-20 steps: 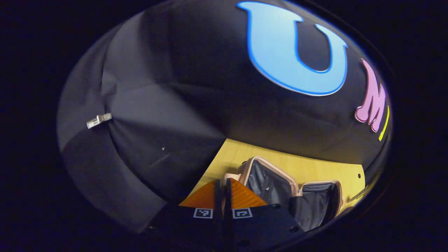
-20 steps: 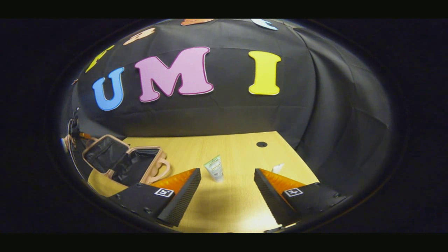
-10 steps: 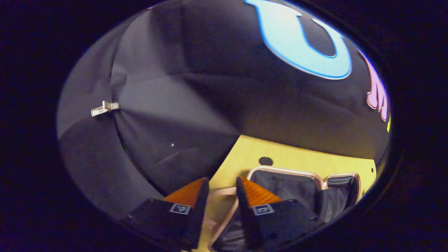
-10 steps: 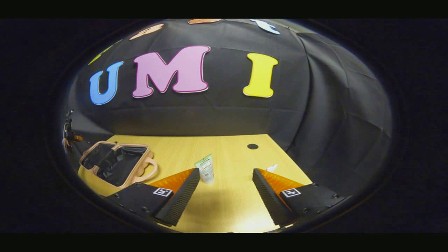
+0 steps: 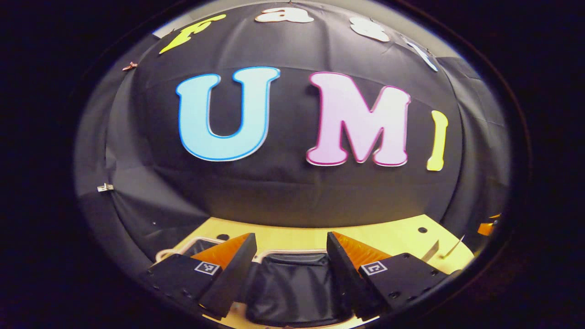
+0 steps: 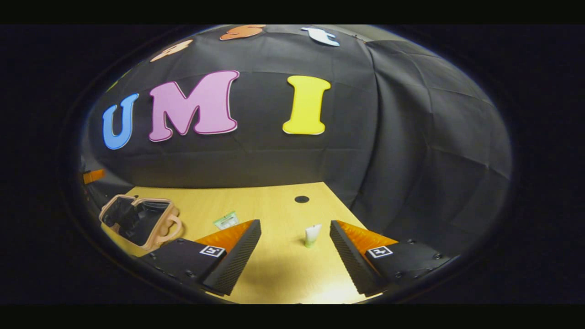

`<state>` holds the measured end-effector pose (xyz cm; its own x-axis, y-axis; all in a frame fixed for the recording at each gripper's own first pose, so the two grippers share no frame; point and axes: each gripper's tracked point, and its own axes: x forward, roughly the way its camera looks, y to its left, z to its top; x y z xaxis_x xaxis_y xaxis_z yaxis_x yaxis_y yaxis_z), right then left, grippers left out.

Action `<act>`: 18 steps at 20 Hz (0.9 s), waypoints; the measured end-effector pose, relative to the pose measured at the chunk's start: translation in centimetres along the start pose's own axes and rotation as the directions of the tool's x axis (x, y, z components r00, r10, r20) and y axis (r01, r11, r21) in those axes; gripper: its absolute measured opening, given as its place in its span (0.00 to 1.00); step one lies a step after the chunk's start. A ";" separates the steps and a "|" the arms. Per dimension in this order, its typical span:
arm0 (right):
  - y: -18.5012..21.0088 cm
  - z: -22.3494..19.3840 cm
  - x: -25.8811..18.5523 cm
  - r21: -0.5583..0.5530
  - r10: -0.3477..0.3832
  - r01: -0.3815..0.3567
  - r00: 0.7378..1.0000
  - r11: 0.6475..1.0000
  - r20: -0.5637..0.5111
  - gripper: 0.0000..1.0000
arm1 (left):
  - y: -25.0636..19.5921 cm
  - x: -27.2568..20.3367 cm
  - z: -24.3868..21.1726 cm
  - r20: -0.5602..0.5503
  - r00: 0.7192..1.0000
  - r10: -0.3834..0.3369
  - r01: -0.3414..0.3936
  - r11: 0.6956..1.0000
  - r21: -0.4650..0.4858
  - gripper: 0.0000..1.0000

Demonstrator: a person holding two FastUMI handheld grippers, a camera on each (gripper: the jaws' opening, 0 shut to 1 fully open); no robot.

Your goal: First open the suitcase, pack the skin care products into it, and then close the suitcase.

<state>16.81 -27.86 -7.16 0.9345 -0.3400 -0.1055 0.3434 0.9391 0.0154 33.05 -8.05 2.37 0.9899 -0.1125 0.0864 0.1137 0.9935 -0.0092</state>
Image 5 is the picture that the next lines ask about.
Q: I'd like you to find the slim white skin care tube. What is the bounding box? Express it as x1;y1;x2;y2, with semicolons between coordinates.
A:
441;234;466;260

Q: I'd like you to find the black backdrop cloth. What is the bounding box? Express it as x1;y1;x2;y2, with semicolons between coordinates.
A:
73;1;511;275

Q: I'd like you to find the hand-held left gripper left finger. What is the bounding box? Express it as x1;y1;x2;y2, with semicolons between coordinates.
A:
139;232;258;320

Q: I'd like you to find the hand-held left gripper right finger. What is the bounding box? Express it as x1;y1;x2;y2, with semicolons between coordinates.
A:
326;231;451;323

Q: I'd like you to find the beige hard-shell suitcase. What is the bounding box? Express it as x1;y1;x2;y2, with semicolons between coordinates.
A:
155;236;362;328

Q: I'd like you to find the wide white skin care tube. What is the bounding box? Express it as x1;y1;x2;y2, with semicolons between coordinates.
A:
420;239;441;264

